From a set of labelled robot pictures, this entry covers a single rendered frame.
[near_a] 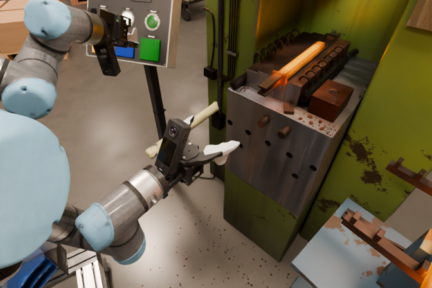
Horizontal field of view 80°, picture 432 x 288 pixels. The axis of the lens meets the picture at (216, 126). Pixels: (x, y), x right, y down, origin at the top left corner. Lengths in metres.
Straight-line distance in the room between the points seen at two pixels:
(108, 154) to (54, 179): 1.79
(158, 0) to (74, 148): 1.48
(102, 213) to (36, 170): 0.27
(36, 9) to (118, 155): 1.51
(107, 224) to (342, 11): 1.11
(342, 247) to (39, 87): 0.82
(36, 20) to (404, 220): 1.93
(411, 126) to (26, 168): 0.92
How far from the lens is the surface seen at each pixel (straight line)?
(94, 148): 2.15
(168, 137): 0.54
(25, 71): 0.57
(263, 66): 0.93
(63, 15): 0.63
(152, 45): 0.99
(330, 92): 0.86
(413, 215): 2.01
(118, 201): 0.52
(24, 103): 0.55
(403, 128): 0.97
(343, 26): 1.25
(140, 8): 1.04
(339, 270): 0.84
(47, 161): 0.27
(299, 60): 0.94
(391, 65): 0.88
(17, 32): 3.51
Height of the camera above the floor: 1.43
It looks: 42 degrees down
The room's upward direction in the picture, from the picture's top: straight up
